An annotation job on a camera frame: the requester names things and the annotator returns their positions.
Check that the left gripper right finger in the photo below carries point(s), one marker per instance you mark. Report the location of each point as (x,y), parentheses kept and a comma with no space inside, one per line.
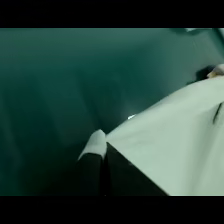
(126,176)

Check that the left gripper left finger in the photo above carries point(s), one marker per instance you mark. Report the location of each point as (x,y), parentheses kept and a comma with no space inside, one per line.
(91,166)

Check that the white shirt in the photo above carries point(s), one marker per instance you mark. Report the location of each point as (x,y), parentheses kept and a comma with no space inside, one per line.
(180,140)

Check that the beige garment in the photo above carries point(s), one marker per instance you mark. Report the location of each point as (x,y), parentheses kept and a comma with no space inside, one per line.
(217,71)

